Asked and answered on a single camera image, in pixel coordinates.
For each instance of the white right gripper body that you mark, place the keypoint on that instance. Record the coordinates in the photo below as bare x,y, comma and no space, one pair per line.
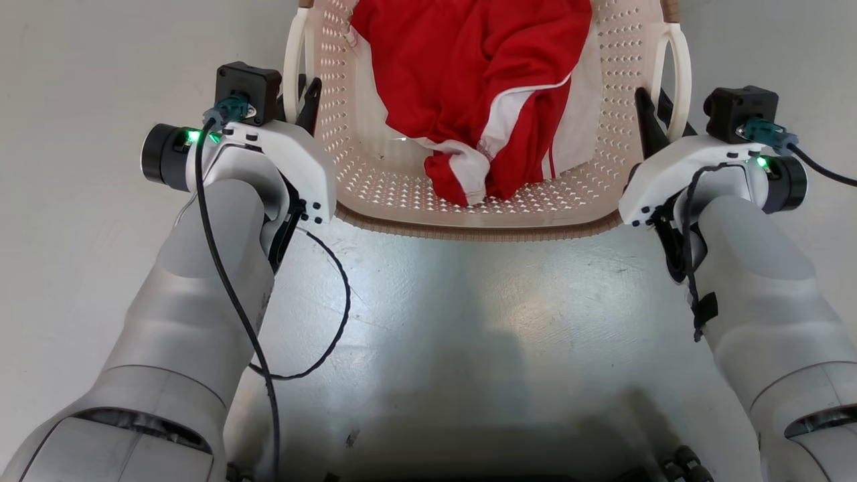
676,164

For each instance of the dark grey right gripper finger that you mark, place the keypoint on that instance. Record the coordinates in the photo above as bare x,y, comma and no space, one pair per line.
671,120
649,127

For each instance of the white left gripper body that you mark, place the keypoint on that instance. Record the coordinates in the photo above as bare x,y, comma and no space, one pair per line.
294,154

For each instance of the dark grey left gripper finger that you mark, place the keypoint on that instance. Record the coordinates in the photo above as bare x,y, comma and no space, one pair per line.
300,87
312,110

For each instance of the beige perforated plastic laundry basket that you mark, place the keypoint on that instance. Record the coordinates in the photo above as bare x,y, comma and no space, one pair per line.
375,181

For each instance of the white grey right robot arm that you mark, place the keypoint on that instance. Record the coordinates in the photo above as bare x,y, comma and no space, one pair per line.
770,301

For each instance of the dark robot base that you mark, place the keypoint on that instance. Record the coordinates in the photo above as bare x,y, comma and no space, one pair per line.
689,467

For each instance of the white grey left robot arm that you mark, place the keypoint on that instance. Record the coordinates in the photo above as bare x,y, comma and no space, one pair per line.
194,314

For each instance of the red and white garment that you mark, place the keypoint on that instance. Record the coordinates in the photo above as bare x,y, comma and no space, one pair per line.
462,80

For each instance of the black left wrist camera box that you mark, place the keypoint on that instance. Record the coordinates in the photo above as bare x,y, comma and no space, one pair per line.
248,84

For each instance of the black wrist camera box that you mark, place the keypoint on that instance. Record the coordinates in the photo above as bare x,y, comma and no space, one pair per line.
248,84
733,110

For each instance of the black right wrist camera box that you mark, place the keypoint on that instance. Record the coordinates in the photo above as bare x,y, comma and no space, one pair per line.
733,110

